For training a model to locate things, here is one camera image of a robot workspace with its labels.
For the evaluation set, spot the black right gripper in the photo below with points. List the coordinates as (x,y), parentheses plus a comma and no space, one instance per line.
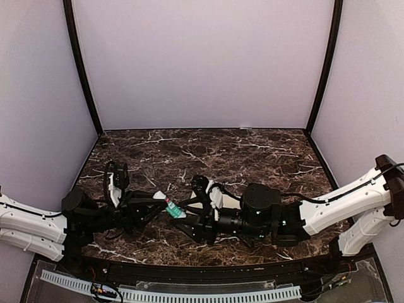
(199,230)

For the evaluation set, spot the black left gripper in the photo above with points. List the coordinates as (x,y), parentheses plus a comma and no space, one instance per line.
(133,211)

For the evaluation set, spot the green white glue stick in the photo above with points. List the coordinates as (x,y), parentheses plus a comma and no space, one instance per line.
(174,210)

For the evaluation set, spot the white glue stick cap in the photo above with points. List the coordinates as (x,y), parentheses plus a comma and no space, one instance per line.
(159,195)

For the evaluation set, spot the cream paper envelope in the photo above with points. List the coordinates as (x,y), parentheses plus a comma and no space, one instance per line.
(229,202)

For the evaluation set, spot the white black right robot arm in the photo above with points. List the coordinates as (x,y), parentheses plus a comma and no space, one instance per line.
(291,218)

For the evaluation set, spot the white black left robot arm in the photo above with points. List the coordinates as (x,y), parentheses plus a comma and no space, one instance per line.
(57,234)

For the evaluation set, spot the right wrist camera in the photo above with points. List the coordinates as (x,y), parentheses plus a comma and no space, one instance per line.
(209,194)

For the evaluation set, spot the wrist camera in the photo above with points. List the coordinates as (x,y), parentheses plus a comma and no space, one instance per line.
(209,194)
(115,182)

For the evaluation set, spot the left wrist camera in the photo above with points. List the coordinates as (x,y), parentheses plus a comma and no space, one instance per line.
(115,182)

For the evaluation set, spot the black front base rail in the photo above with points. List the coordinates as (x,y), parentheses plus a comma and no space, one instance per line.
(308,270)

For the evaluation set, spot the white slotted cable duct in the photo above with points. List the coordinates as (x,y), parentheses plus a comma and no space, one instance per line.
(164,292)

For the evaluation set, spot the black enclosure frame post left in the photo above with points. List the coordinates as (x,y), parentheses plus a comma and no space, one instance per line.
(80,66)

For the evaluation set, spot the black enclosure frame post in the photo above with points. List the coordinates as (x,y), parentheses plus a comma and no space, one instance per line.
(328,60)
(80,66)

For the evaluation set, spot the black enclosure frame post right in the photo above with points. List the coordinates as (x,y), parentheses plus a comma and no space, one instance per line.
(328,60)

